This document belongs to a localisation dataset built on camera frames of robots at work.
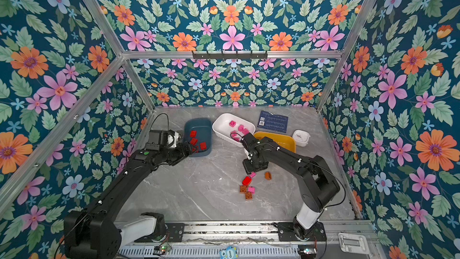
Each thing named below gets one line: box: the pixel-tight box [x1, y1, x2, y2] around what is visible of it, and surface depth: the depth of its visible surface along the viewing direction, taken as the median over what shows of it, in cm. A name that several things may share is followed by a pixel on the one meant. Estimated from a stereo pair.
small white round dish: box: [292, 129, 311, 147], surface depth 103 cm
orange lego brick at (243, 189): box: [238, 185, 248, 194], surface depth 87 cm
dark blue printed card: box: [256, 110, 289, 134], surface depth 113 cm
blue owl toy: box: [218, 245, 239, 259], surface depth 69 cm
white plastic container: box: [212, 112, 256, 148], surface depth 109 cm
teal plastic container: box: [182, 117, 213, 158], surface depth 109 cm
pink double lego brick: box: [237, 124, 250, 135], surface depth 109 cm
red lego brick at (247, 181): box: [241, 175, 252, 186], surface depth 88 cm
